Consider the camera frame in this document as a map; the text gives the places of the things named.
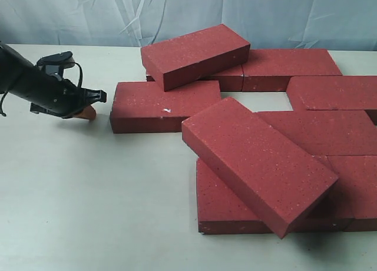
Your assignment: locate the front left base brick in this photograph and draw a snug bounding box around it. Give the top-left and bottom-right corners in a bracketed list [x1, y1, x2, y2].
[196, 159, 355, 234]

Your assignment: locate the back left base brick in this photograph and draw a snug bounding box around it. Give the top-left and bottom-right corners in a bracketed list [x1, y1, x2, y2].
[146, 65, 243, 92]

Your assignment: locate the base brick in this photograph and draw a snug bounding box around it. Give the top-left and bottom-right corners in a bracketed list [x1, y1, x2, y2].
[328, 156, 376, 232]
[242, 48, 342, 92]
[196, 159, 355, 234]
[146, 65, 243, 92]

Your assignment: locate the front right base brick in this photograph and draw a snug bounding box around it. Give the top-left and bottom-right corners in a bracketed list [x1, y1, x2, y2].
[328, 156, 376, 232]

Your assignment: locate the red brick with white chip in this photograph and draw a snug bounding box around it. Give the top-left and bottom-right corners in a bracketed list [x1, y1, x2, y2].
[110, 81, 221, 134]

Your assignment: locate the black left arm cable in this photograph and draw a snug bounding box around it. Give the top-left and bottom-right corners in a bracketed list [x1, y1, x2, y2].
[0, 61, 84, 117]

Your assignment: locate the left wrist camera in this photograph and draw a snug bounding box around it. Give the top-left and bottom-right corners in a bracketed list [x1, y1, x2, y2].
[36, 51, 75, 80]

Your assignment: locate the wrinkled blue backdrop cloth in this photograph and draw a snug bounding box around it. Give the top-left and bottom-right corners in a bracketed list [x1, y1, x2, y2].
[1, 0, 376, 51]

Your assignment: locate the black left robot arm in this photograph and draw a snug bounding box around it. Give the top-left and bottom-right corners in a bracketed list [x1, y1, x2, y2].
[1, 43, 107, 121]

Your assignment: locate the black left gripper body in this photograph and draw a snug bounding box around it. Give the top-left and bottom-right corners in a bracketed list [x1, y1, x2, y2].
[30, 65, 107, 118]

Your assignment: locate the back right base brick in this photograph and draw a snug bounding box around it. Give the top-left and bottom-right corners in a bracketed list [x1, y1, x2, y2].
[242, 48, 342, 92]

